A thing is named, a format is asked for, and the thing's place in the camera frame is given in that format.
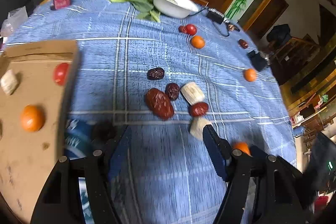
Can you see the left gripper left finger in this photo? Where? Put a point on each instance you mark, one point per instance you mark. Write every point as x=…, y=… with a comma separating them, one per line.
x=60, y=201

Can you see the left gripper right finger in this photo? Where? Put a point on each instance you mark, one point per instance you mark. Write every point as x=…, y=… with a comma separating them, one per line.
x=263, y=183

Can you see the dark purple plum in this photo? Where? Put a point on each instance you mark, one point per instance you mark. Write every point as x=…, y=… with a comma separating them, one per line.
x=103, y=131

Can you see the large orange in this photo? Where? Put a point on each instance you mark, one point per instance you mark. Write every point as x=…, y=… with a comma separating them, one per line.
x=242, y=146
x=32, y=118

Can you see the large red jujube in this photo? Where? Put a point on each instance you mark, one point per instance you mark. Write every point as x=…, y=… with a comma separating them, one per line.
x=159, y=104

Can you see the red jujube right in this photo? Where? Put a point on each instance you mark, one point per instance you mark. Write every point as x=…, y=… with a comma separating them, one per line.
x=198, y=109

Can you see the small orange far right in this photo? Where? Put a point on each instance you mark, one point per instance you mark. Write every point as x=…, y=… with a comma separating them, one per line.
x=250, y=75

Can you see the small orange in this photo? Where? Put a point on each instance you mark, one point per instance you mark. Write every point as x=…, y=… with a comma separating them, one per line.
x=197, y=42
x=250, y=75

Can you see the cardboard tray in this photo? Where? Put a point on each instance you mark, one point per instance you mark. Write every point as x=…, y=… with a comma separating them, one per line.
x=40, y=77

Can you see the black small box device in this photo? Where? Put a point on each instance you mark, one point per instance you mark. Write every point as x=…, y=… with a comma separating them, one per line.
x=258, y=60

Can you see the dark jujube middle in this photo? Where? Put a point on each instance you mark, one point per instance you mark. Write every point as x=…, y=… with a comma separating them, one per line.
x=172, y=91

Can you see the dark jujube far right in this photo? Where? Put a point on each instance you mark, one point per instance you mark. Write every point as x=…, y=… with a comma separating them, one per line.
x=242, y=43

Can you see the blue plaid tablecloth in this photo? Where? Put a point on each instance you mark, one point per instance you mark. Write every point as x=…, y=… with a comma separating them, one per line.
x=165, y=78

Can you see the dark jujube top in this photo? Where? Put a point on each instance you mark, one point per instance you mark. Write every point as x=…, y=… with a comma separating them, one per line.
x=155, y=73

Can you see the small orange far top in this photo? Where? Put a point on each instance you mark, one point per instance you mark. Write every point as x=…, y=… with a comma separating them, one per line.
x=197, y=42

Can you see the red cherry tomato far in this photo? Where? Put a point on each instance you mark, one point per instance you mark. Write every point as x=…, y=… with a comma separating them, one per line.
x=190, y=29

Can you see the black power adapter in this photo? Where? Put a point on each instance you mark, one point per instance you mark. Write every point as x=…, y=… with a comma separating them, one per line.
x=215, y=16

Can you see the small dark jujube far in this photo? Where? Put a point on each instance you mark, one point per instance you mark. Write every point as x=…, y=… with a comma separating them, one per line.
x=182, y=29

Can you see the clear plastic bag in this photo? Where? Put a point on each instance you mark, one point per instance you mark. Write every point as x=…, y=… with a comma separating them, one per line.
x=14, y=20

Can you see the white enamel basin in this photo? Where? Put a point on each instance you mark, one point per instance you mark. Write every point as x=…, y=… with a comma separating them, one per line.
x=179, y=9

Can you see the green leafy vegetable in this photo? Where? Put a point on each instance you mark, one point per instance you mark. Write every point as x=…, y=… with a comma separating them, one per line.
x=146, y=9

